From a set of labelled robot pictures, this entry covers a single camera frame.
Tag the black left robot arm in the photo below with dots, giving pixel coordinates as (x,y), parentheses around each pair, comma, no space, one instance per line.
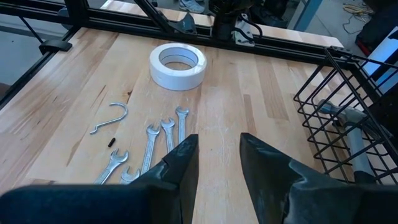
(224,18)

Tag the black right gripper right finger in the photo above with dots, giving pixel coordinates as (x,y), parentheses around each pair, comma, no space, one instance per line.
(295,199)

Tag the white tape roll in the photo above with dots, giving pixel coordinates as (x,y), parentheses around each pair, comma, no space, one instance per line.
(174,77)

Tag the chrome combination wrench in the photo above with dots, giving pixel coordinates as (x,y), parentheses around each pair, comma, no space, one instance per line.
(182,124)
(129,176)
(150,149)
(168,133)
(110,168)

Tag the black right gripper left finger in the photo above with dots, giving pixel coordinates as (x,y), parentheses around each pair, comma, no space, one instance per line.
(140,202)

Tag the black frame clamp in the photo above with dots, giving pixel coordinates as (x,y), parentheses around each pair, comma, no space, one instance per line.
(56,46)

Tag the small black cap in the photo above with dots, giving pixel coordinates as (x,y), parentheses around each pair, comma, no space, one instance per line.
(111,142)

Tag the person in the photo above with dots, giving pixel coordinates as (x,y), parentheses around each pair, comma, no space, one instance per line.
(191,6)

